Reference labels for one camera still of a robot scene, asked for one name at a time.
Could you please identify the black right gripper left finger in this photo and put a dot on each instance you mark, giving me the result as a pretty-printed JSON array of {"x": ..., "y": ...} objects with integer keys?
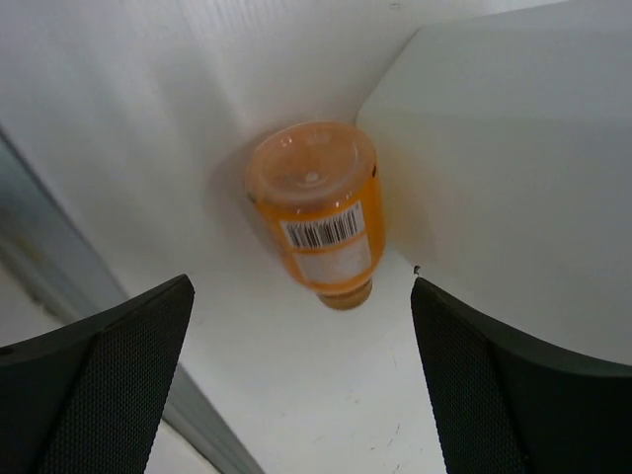
[{"x": 89, "y": 396}]

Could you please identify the orange juice bottle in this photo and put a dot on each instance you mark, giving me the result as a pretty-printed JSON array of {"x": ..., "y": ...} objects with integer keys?
[{"x": 317, "y": 188}]

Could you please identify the white octagonal bin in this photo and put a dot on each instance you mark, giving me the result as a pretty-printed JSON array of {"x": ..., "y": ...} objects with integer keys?
[{"x": 504, "y": 146}]

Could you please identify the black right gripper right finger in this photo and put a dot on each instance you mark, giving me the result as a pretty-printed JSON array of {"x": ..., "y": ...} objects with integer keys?
[{"x": 506, "y": 402}]

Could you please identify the aluminium table rail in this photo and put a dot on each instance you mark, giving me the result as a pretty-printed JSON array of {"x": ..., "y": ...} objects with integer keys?
[{"x": 42, "y": 245}]

